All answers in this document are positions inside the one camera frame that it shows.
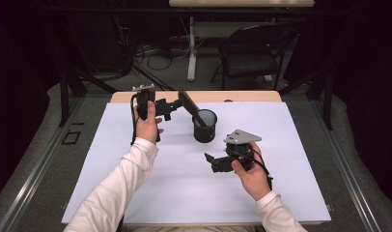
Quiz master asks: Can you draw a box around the hand-held gripper cable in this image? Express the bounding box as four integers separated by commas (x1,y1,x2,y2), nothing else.
129,94,140,147
237,150,275,191

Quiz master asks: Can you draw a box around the black folding chair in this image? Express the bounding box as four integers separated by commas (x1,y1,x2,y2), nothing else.
210,22,298,92

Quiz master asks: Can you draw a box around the aluminium floor rail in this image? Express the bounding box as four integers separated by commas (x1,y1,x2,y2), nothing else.
0,96,85,232
308,100,383,232

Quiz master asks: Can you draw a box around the black metal frame stand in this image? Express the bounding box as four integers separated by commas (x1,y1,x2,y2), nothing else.
277,66,334,131
58,69,120,128

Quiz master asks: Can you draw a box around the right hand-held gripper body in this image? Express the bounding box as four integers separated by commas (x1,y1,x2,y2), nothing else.
223,129,263,171

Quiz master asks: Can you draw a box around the light wooden desk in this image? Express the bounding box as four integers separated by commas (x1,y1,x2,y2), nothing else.
168,0,316,82

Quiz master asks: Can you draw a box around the white table mat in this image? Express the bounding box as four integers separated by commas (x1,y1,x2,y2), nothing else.
61,101,332,225

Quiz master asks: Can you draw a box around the person's left hand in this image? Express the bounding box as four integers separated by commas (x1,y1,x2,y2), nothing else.
133,100,164,145

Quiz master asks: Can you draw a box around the tangle of floor cables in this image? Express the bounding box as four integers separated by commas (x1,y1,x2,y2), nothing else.
113,15,192,92

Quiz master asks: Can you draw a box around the right hand-held gripper cable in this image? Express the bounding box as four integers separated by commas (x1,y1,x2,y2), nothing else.
237,150,275,191

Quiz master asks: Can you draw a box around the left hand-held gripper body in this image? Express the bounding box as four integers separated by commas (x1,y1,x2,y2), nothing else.
131,83,173,122

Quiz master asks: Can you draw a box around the dark spatula with metal handle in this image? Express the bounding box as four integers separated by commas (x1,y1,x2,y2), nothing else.
178,90,208,128

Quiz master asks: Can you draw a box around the person's right hand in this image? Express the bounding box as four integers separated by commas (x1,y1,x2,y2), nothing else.
231,141,273,202

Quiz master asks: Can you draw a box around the black mesh pen holder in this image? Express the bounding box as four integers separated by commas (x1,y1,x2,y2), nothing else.
191,108,218,144

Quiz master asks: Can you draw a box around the left hand-held gripper cable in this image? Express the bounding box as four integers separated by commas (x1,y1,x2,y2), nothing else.
129,94,140,147

